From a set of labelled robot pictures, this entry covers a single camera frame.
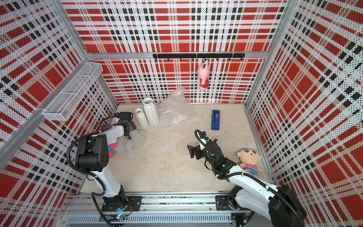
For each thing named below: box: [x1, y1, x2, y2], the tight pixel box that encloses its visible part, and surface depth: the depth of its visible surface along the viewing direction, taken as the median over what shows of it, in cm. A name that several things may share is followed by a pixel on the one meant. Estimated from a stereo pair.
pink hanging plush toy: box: [197, 59, 211, 91], surface depth 94 cm
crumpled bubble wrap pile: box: [157, 86, 199, 129], surface depth 112 cm
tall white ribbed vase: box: [142, 97, 160, 127], surface depth 97 cm
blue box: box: [210, 110, 221, 131], surface depth 107 cm
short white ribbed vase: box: [134, 107, 149, 130], surface depth 97 cm
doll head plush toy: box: [237, 148, 263, 177], surface depth 84 cm
